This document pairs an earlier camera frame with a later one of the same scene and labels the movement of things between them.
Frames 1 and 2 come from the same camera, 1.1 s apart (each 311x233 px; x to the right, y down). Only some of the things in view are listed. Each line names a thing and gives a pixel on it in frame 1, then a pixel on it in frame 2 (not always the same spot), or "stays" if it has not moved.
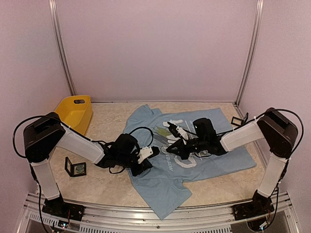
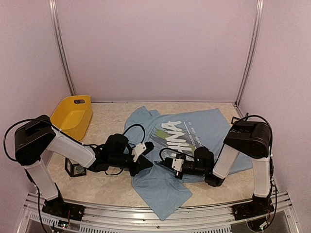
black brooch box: [238, 122] stays
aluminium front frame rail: [114, 220] stays
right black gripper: [181, 152] -> [180, 156]
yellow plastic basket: [75, 111] stays
